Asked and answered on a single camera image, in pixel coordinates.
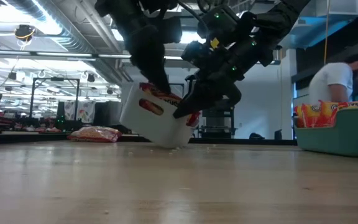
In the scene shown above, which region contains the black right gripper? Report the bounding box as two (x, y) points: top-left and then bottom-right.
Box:
(172, 62), (242, 119)

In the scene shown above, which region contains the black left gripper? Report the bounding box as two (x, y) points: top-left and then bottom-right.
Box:
(126, 24), (172, 94)

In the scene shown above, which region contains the light grey plastic bin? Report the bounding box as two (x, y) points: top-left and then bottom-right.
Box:
(119, 82), (202, 149)

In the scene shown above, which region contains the orange Maruchan noodle packet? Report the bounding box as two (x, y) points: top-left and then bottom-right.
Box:
(293, 104), (306, 129)
(318, 99), (341, 128)
(330, 101), (352, 125)
(301, 102), (323, 128)

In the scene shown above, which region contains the black equipment cart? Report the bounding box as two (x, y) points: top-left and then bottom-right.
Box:
(199, 107), (236, 140)

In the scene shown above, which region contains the white patterned panel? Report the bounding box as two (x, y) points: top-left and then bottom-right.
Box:
(63, 100), (96, 124)

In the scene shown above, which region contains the long ceiling light bar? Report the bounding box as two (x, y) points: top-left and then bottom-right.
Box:
(0, 49), (98, 62)

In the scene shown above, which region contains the person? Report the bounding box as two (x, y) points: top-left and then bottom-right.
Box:
(308, 55), (358, 104)

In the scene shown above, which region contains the teal plastic bin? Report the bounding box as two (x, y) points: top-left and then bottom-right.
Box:
(293, 107), (358, 159)

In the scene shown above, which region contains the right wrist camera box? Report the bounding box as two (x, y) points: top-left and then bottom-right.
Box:
(181, 40), (213, 68)

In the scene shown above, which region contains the black metal rack frame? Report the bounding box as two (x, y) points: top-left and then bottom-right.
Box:
(30, 77), (81, 119)

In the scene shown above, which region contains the large silver ceiling duct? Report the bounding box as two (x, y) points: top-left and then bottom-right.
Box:
(3, 0), (130, 88)

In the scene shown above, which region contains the yellow hanging cord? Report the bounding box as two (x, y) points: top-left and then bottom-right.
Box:
(323, 0), (331, 66)

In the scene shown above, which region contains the black ceiling camera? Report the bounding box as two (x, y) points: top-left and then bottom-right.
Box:
(13, 24), (36, 43)

